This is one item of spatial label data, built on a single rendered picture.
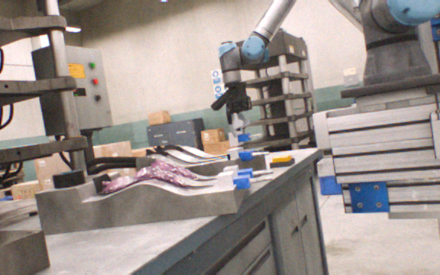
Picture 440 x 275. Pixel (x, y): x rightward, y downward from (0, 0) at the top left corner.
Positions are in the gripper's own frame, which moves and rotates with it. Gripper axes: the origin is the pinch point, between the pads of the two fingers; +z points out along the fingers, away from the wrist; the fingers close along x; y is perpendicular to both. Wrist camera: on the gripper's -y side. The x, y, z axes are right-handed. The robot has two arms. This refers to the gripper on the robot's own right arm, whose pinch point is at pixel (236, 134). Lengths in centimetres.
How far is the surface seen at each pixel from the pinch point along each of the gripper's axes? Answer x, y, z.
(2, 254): -105, 2, 9
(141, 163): -36.1, -20.7, 3.6
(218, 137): 580, -301, 30
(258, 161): -17.2, 14.4, 9.8
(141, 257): -91, 19, 15
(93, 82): 3, -72, -34
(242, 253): -43, 15, 33
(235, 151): -31.6, 13.0, 4.1
